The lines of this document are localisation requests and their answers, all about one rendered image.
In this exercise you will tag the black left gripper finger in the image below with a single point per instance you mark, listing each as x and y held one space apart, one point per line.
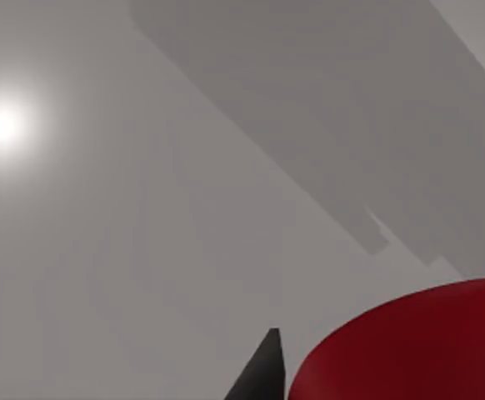
265 373

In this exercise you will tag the dark red round object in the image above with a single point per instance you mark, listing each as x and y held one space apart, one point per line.
409 346

